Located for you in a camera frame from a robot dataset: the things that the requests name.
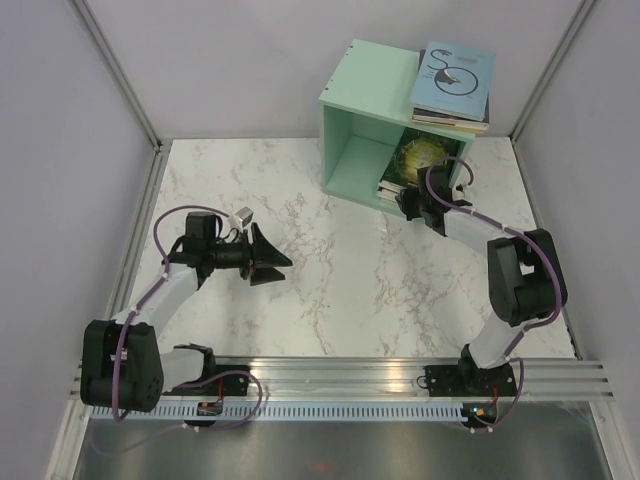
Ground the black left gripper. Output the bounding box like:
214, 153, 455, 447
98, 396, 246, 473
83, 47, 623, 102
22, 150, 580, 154
207, 223, 292, 286

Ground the teal ocean cover book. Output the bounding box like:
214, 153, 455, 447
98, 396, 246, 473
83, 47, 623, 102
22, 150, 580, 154
376, 189, 397, 203

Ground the navy blue book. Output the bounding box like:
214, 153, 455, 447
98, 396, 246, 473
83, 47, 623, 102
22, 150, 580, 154
376, 186, 402, 201

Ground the green forest cover book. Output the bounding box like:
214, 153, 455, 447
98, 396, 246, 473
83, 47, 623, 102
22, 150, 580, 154
380, 128, 464, 187

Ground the dark purple galaxy book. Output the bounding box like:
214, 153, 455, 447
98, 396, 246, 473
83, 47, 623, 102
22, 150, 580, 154
412, 48, 490, 126

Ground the light blue SO book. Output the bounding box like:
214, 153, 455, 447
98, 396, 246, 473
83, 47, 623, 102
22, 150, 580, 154
408, 40, 499, 122

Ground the black book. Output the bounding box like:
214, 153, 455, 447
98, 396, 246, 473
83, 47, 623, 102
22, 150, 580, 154
379, 179, 406, 193

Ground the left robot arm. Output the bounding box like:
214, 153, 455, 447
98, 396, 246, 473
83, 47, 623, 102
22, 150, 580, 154
80, 205, 293, 422

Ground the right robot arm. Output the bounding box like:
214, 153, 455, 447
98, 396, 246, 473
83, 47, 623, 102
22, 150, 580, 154
396, 165, 568, 394

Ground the mint green open cabinet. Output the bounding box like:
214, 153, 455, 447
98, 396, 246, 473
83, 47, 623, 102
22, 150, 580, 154
319, 39, 475, 216

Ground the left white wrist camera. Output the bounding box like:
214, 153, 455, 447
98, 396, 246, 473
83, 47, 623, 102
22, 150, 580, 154
229, 207, 254, 231

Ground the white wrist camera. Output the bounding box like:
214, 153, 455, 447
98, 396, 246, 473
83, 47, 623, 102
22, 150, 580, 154
452, 183, 471, 199
229, 207, 254, 231

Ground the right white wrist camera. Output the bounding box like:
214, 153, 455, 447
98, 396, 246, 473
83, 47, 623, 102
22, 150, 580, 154
452, 183, 471, 199

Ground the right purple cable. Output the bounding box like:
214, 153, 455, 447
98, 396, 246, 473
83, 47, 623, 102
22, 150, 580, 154
424, 155, 560, 366

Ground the purple cable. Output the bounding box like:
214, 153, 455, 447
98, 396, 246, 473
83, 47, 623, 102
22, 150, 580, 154
424, 155, 560, 366
110, 205, 236, 426

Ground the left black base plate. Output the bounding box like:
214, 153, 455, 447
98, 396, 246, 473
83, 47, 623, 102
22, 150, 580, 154
194, 364, 251, 400

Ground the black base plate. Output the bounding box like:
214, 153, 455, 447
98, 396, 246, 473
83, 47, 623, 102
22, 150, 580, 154
194, 364, 251, 400
424, 365, 517, 398

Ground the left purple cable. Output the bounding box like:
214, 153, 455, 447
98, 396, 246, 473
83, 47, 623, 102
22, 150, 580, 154
110, 205, 236, 426

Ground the white slotted cable duct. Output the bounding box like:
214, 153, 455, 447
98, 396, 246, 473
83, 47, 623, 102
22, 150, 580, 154
89, 402, 464, 421

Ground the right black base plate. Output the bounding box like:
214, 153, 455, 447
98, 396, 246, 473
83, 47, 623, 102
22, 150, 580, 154
424, 365, 517, 398

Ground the aluminium rail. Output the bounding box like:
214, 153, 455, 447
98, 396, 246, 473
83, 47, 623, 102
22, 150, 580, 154
75, 356, 613, 401

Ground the right aluminium corner post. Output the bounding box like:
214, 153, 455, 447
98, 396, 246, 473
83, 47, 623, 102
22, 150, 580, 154
509, 0, 599, 144

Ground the aluminium corner post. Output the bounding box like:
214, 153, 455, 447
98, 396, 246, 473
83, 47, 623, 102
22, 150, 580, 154
509, 0, 599, 144
68, 0, 163, 152

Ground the left aluminium corner post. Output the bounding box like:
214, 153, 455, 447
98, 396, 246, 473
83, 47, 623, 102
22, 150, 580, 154
68, 0, 163, 152

